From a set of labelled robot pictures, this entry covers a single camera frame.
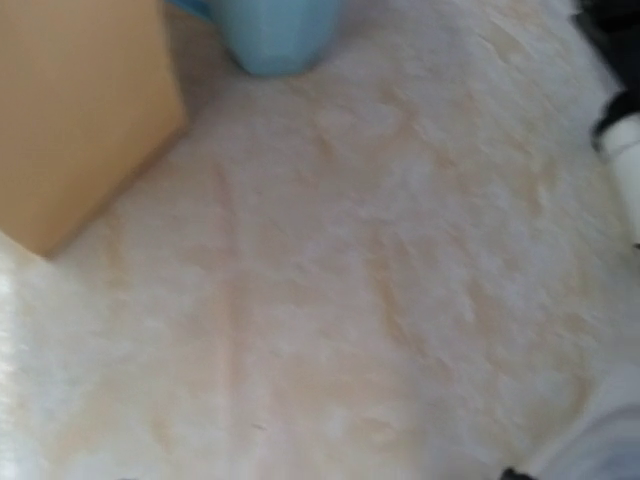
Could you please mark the brown paper bag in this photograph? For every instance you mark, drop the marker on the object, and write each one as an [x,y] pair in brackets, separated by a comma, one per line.
[88,98]

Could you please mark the white paper coffee cup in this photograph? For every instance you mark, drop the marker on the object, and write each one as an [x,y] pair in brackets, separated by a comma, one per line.
[620,145]

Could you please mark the blue ceramic mug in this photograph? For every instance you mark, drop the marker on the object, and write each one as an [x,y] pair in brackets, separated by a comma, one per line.
[271,37]

